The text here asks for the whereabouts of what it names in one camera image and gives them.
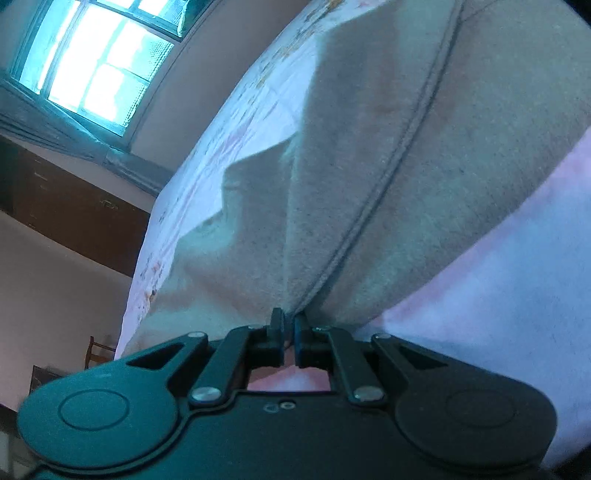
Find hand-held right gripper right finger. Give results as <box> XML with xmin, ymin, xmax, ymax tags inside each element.
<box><xmin>294</xmin><ymin>312</ymin><xmax>448</xmax><ymax>408</ymax></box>

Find grey curtain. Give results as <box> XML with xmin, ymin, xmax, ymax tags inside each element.
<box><xmin>0</xmin><ymin>85</ymin><xmax>175</xmax><ymax>195</ymax></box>

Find floral white bed sheet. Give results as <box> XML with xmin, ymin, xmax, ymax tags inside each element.
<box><xmin>115</xmin><ymin>0</ymin><xmax>591</xmax><ymax>472</ymax></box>

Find wooden chair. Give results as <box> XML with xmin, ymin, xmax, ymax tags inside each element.
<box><xmin>85</xmin><ymin>335</ymin><xmax>119</xmax><ymax>370</ymax></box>

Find beige pants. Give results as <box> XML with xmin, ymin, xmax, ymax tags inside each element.
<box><xmin>115</xmin><ymin>0</ymin><xmax>591</xmax><ymax>361</ymax></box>

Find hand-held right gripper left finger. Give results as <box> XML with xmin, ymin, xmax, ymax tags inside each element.
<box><xmin>127</xmin><ymin>308</ymin><xmax>284</xmax><ymax>407</ymax></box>

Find dark furniture piece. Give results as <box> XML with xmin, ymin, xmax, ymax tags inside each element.
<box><xmin>29</xmin><ymin>364</ymin><xmax>70</xmax><ymax>394</ymax></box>

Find window with white frame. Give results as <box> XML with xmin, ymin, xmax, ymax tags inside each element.
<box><xmin>9</xmin><ymin>0</ymin><xmax>185</xmax><ymax>137</ymax></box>

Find brown wooden cabinet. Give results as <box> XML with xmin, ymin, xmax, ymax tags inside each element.
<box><xmin>0</xmin><ymin>138</ymin><xmax>151</xmax><ymax>278</ymax></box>

